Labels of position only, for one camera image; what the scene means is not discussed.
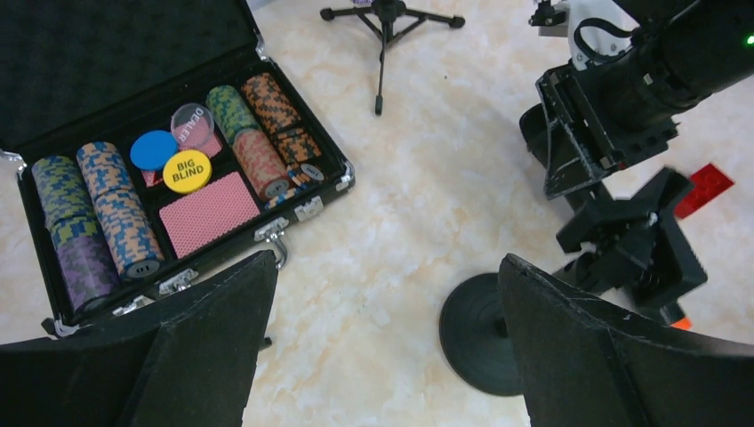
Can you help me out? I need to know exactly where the green poker chip stack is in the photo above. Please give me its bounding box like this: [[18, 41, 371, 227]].
[[205, 85, 261, 146]]

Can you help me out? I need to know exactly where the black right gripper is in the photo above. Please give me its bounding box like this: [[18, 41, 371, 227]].
[[519, 59, 681, 200]]

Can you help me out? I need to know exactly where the yellow big blind button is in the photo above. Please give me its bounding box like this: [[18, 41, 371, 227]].
[[162, 149, 213, 194]]

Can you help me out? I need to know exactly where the red lego brick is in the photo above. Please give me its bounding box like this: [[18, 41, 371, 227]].
[[674, 163, 734, 219]]

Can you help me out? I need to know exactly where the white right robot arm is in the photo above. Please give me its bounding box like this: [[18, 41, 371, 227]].
[[519, 1, 753, 199]]

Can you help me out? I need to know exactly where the pink poker chip stack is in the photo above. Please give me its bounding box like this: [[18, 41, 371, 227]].
[[232, 129, 293, 201]]

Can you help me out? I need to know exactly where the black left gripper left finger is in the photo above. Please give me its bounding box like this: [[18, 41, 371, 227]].
[[1, 250, 277, 426]]

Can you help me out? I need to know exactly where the purple poker chip stack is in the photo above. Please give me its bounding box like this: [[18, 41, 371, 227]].
[[56, 236, 121, 314]]

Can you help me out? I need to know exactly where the pink playing card deck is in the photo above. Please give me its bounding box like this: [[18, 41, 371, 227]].
[[158, 172, 261, 259]]

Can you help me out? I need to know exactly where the orange black chip stack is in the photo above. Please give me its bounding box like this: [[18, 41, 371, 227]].
[[242, 73, 322, 164]]

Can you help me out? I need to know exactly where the black poker chip case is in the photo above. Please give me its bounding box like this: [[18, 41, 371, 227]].
[[1, 1, 355, 338]]

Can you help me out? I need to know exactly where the shock mount tripod stand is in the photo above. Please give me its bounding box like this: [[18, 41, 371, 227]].
[[319, 0, 466, 116]]

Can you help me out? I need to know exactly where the blue orange chip stack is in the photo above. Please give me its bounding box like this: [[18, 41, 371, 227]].
[[76, 141, 164, 280]]

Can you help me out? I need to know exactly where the round base clamp stand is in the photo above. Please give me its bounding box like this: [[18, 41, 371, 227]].
[[439, 167, 708, 397]]

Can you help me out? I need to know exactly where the black microphone orange end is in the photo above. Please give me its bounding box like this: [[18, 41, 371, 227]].
[[659, 302, 692, 331]]

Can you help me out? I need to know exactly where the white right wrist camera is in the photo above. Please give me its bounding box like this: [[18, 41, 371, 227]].
[[528, 0, 631, 71]]

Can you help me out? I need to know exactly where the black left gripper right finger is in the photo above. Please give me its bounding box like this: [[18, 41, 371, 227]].
[[499, 254, 753, 426]]

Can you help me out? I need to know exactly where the clear dealer button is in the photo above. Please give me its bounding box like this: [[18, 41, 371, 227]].
[[171, 103, 214, 149]]

